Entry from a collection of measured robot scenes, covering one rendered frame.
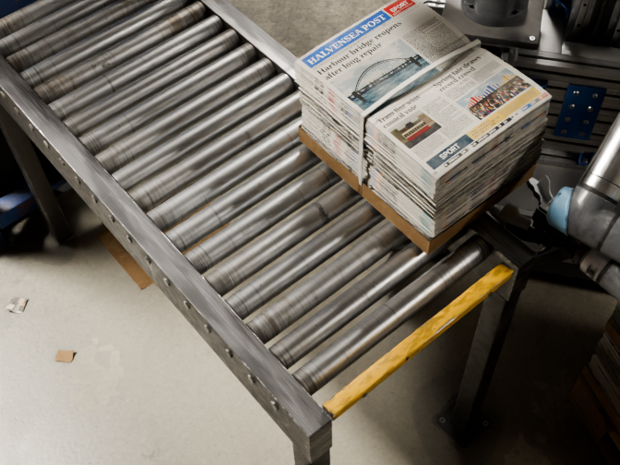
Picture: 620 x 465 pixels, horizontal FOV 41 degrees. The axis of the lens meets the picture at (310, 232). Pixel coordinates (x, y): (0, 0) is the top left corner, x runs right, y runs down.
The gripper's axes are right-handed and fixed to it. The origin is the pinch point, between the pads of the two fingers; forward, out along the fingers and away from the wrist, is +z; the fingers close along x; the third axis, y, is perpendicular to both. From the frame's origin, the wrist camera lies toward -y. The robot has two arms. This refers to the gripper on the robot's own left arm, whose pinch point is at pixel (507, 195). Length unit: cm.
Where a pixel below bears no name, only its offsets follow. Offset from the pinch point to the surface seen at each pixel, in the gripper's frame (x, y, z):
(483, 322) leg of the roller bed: 12.4, -23.4, -9.8
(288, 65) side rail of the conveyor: 11, 2, 56
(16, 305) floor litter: 83, -78, 99
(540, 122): -2.7, 19.7, -0.9
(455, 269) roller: 21.2, 1.3, -6.2
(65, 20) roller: 40, 1, 104
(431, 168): 22.9, 24.8, 1.4
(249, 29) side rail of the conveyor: 10, 2, 71
